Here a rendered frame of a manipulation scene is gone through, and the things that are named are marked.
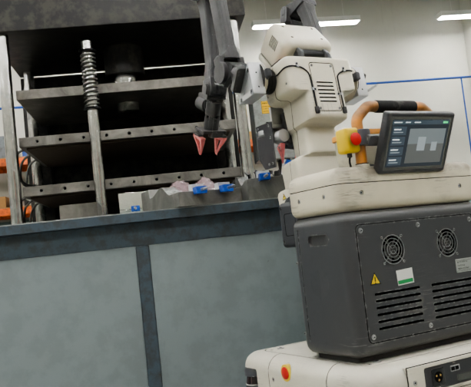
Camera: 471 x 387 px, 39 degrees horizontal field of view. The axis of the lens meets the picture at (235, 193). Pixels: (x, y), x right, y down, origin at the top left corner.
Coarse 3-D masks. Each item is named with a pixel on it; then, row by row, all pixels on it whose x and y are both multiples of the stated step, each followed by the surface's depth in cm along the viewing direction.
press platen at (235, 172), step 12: (228, 168) 347; (108, 180) 340; (120, 180) 341; (132, 180) 341; (144, 180) 342; (156, 180) 343; (168, 180) 343; (180, 180) 344; (192, 180) 345; (24, 192) 335; (36, 192) 336; (48, 192) 336; (60, 192) 337; (72, 192) 338
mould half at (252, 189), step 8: (272, 176) 296; (280, 176) 267; (240, 184) 288; (248, 184) 266; (256, 184) 266; (264, 184) 266; (272, 184) 267; (280, 184) 267; (248, 192) 265; (256, 192) 266; (264, 192) 266; (272, 192) 266
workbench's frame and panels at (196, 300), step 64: (0, 256) 251; (64, 256) 254; (128, 256) 256; (192, 256) 259; (256, 256) 261; (0, 320) 249; (64, 320) 251; (128, 320) 254; (192, 320) 257; (256, 320) 259; (0, 384) 247; (64, 384) 249; (128, 384) 252; (192, 384) 254
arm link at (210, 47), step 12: (192, 0) 248; (204, 0) 247; (204, 12) 247; (204, 24) 248; (204, 36) 248; (204, 48) 249; (216, 48) 247; (204, 60) 249; (204, 72) 248; (216, 84) 245
